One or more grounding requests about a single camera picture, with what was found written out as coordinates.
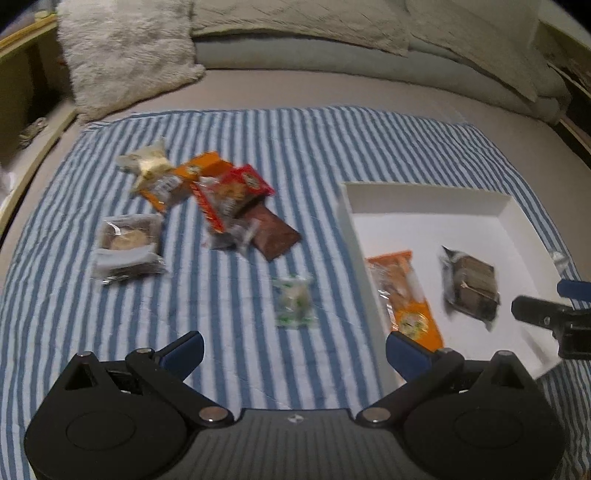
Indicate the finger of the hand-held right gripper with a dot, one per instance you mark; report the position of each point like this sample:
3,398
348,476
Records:
531,310
572,289

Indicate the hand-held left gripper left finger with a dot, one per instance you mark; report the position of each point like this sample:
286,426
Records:
184,353

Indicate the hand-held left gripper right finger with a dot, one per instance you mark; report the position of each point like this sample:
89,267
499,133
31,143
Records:
405,354

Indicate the dark cookie packet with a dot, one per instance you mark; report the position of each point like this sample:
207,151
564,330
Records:
471,281

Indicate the white box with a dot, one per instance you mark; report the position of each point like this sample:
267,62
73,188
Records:
438,230

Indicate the brown snack packet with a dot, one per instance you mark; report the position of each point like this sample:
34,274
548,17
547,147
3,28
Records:
274,233

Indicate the small clear wrapper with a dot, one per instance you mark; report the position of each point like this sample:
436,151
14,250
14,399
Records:
558,259

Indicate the orange snack packet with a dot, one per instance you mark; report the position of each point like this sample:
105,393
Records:
196,167
406,295

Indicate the clear cookie packet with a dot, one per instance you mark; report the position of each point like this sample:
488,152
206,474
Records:
129,265
131,233

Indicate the green white candy packet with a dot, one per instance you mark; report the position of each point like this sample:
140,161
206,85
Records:
293,302

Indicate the clear wrapped candy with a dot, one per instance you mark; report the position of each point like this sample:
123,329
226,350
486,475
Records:
233,236

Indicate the slim red candy bar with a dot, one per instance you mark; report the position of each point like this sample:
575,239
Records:
207,207

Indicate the dark wooden furniture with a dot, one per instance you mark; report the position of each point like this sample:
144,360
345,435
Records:
575,134

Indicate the brown candy packet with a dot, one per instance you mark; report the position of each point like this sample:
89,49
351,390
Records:
162,187

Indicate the red snack packet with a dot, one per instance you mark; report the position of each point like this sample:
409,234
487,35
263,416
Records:
244,182

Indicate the white snack packet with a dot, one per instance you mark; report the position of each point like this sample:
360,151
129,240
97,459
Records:
145,161

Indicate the blue white striped blanket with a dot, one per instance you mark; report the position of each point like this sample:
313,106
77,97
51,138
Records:
323,152

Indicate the small beige knitted item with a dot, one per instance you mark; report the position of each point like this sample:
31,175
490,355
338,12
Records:
32,134

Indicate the beige textured pillow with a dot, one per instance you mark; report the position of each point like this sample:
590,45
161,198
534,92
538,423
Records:
295,23
475,37

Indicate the beige bed mattress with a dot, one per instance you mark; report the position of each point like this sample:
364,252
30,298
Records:
323,90

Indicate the fluffy white pillow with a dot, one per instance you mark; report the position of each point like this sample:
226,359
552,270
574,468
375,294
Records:
124,55

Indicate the long grey pillow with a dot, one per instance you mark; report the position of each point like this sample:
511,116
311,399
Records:
300,57

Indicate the wooden shelf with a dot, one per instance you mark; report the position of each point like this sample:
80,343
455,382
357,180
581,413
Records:
27,69

